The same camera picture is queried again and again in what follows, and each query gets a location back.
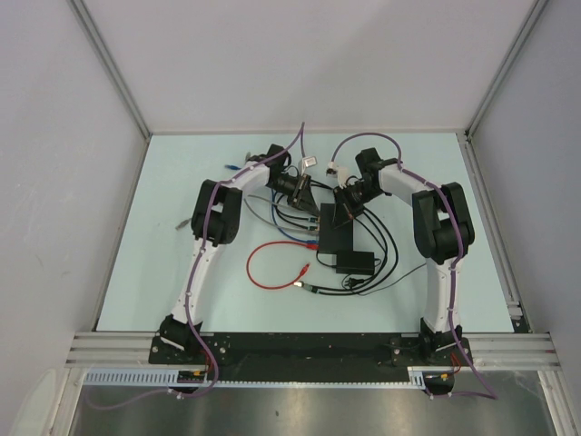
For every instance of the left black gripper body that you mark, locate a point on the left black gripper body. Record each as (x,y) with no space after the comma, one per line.
(296,197)

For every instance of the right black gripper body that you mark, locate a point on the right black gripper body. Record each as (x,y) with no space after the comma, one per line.
(351,200)

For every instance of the black network switch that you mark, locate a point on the black network switch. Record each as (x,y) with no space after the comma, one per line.
(335,229)

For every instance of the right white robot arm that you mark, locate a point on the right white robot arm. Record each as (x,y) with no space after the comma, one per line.
(442,230)

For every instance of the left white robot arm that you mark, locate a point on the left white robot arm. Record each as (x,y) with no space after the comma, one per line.
(215,223)

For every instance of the black power adapter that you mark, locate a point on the black power adapter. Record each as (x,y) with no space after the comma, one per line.
(355,262)

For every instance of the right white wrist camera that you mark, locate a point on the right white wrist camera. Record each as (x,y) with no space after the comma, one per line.
(340,173)

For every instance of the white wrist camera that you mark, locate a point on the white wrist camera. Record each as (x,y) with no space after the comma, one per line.
(340,173)
(307,162)

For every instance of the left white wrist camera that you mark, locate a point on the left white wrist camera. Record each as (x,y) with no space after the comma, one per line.
(307,162)

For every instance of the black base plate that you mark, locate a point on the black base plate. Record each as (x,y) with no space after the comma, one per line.
(397,349)

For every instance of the aluminium frame rail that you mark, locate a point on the aluminium frame rail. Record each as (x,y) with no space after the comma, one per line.
(491,351)

